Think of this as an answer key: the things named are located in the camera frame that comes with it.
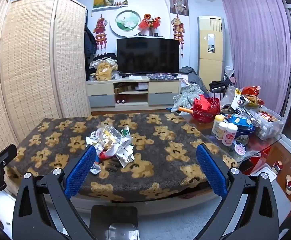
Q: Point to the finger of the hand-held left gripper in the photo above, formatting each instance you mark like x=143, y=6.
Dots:
x=4, y=155

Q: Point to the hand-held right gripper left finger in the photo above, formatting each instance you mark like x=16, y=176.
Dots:
x=81, y=170

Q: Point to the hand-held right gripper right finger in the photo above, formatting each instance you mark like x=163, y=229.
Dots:
x=210, y=172

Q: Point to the small white wrapper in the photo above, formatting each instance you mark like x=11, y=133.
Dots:
x=95, y=170

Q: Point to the white and green carton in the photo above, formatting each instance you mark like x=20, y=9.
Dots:
x=125, y=152

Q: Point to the black trash bin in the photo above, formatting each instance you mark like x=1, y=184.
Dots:
x=100, y=217

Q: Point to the pink hairbrush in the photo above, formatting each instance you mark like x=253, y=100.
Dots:
x=240, y=148

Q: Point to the small white bottle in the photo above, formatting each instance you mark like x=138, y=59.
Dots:
x=221, y=132

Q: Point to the small patterned tin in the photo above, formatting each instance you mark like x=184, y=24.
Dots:
x=243, y=140

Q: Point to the yellow cap white bottle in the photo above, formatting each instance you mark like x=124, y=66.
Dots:
x=218, y=122

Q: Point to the blue round tin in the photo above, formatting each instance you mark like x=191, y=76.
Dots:
x=245, y=133

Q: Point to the teddy bear print blanket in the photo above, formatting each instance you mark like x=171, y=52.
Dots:
x=155, y=155

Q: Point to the blue snack bag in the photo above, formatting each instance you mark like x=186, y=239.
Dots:
x=238, y=121

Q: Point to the red basket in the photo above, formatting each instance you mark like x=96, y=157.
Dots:
x=205, y=110

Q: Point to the red patterned slipper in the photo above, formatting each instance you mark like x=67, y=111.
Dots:
x=290, y=185
x=276, y=167

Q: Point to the clear plastic storage box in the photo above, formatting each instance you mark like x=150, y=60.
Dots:
x=268, y=127

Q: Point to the clear bag with yellow tag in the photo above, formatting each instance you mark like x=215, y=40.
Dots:
x=231, y=97

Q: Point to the floral cloth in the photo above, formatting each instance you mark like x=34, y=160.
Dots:
x=188, y=95

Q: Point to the beige and grey television cabinet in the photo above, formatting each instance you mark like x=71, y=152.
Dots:
x=100, y=88

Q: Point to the orange snack packet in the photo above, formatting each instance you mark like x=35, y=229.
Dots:
x=254, y=101

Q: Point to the black bag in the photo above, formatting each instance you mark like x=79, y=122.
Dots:
x=218, y=85

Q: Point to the cardboard box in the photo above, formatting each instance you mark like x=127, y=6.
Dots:
x=121, y=88

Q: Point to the red foil bag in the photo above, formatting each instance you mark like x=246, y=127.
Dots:
x=250, y=90

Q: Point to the grey clothing heap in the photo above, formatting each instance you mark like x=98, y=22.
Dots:
x=193, y=77

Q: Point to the bamboo folding screen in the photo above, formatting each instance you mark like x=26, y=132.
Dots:
x=28, y=55

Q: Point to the yellow backpack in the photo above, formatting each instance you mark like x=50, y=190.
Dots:
x=103, y=71

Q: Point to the white round device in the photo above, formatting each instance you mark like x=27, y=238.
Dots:
x=141, y=87

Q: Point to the dark patterned cushion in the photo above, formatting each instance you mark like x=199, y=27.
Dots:
x=163, y=76

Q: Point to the beige standing air conditioner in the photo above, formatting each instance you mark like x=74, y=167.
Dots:
x=210, y=65

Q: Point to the white paper sheet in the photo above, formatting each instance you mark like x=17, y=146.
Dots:
x=137, y=77

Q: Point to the pile of folded clothes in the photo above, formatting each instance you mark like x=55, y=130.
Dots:
x=103, y=58

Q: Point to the dark hanging coat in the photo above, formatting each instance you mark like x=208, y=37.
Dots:
x=89, y=42

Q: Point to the black flat television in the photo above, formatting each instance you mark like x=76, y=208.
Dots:
x=148, y=55

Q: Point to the purple curtain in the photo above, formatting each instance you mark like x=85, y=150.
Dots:
x=258, y=42

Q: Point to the red fish hanging ornament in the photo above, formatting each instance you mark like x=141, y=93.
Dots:
x=100, y=27

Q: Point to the horse hanging ornament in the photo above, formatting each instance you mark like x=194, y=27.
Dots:
x=177, y=27

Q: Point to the round lotus picture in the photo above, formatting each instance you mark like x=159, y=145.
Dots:
x=126, y=21

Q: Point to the sunflower vase with red flags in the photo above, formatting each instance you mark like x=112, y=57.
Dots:
x=149, y=23

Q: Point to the row of small figurines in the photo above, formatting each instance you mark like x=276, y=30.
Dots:
x=120, y=3

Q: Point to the white wall shelf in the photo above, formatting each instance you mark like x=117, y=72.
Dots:
x=105, y=8

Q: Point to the wall poster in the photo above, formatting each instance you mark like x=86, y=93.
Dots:
x=178, y=3

